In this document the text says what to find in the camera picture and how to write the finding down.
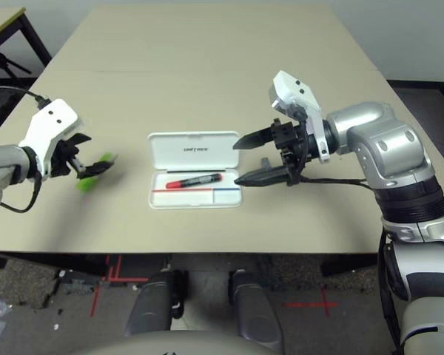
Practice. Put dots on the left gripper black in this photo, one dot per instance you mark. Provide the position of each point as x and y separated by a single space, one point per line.
63 159

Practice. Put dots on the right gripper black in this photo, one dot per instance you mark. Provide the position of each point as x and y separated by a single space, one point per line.
292 148

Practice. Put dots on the small dark printed eraser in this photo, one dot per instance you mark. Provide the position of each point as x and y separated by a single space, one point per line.
265 162

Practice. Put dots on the green eraser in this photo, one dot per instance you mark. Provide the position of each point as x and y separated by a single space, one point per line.
87 185

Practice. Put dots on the white plastic pencil case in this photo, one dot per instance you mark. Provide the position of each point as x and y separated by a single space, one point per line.
192 148

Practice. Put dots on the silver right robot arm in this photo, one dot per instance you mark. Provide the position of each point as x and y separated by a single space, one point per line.
392 148

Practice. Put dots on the red and black marker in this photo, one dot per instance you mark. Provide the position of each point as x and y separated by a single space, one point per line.
196 180

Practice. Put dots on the black table foot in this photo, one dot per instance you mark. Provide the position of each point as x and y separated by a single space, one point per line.
348 264
59 262

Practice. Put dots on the black tripod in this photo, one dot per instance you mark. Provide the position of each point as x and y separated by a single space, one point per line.
0 59

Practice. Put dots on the grey right robot leg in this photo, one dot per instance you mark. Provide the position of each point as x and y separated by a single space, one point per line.
255 314

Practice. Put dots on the grey robot leg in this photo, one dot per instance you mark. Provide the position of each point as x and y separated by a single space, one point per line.
151 307
255 314

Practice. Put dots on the grey left robot leg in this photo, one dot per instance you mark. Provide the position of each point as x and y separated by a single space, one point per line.
151 307

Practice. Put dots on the grey robot torso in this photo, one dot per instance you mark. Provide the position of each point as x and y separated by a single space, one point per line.
170 344

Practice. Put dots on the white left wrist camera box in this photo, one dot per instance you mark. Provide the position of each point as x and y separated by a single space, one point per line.
52 122

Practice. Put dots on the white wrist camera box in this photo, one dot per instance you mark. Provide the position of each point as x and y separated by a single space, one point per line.
296 92
52 122

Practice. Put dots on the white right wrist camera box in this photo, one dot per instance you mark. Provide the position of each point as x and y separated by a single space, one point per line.
296 92

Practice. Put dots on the side table with black frame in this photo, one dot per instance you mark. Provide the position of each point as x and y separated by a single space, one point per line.
0 22

